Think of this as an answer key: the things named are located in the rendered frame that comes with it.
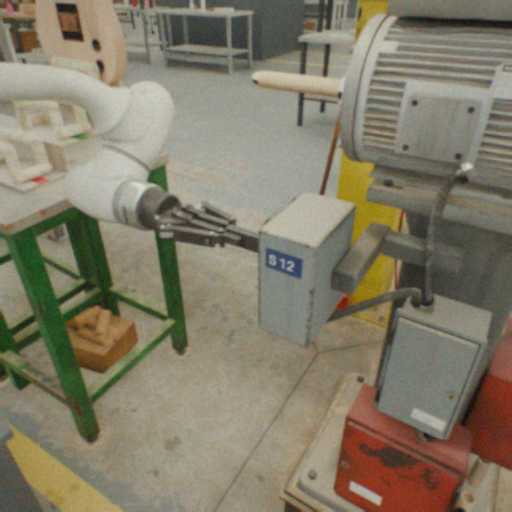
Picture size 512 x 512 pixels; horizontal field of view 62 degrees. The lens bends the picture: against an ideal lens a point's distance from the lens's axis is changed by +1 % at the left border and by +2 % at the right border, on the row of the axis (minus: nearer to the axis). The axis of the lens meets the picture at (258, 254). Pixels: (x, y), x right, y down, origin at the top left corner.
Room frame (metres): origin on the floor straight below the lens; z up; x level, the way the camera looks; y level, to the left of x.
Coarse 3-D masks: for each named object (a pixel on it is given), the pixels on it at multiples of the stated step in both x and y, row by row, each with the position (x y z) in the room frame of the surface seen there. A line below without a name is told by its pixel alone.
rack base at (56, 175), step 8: (24, 160) 1.28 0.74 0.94; (0, 168) 1.22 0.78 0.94; (24, 168) 1.22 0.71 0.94; (0, 176) 1.16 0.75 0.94; (8, 176) 1.16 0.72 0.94; (40, 176) 1.16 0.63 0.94; (48, 176) 1.16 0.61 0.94; (56, 176) 1.16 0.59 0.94; (64, 176) 1.17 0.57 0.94; (0, 184) 1.12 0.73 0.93; (8, 184) 1.10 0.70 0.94; (24, 184) 1.10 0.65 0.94; (32, 184) 1.10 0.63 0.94; (40, 184) 1.11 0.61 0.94; (24, 192) 1.06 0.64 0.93
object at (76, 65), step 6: (54, 60) 1.45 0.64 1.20; (60, 60) 1.44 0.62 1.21; (66, 60) 1.43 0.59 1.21; (72, 60) 1.42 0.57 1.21; (78, 60) 1.41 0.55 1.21; (60, 66) 1.44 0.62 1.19; (66, 66) 1.42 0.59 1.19; (72, 66) 1.41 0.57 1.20; (78, 66) 1.39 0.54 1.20; (84, 66) 1.38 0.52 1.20; (90, 66) 1.36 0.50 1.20; (96, 66) 1.37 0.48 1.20
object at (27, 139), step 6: (0, 126) 1.27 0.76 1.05; (0, 132) 1.25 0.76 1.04; (6, 132) 1.23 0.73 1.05; (12, 132) 1.22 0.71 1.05; (18, 132) 1.22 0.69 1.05; (6, 138) 1.23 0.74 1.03; (12, 138) 1.21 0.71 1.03; (18, 138) 1.20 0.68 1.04; (24, 138) 1.18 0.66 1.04; (30, 138) 1.17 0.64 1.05; (36, 138) 1.17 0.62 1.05; (30, 144) 1.17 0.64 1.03
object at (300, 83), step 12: (264, 72) 0.94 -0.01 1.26; (276, 72) 0.93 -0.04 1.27; (264, 84) 0.93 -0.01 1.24; (276, 84) 0.91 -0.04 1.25; (288, 84) 0.90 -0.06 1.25; (300, 84) 0.88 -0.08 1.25; (312, 84) 0.87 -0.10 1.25; (324, 84) 0.86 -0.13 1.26; (336, 84) 0.85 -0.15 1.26; (336, 96) 0.85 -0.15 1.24
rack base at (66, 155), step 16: (16, 128) 1.35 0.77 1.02; (32, 128) 1.35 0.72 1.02; (48, 128) 1.35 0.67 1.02; (16, 144) 1.31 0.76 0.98; (48, 144) 1.22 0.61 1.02; (64, 144) 1.20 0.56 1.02; (80, 144) 1.24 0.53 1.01; (96, 144) 1.28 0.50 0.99; (32, 160) 1.28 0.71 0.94; (48, 160) 1.23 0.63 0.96; (64, 160) 1.19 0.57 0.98; (80, 160) 1.22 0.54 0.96
